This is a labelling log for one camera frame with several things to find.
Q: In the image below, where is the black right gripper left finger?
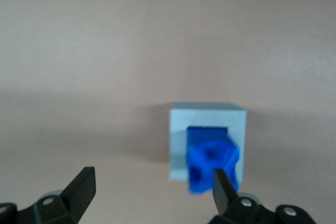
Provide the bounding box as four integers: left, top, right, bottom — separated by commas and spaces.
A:
0, 166, 97, 224

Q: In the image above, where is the blue plastic part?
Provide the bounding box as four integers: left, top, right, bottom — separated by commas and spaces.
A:
186, 126, 241, 196

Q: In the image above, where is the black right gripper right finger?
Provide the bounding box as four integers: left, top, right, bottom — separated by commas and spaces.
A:
209, 168, 316, 224

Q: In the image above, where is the gray square base block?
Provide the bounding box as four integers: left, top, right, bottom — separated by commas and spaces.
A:
168, 101, 249, 183

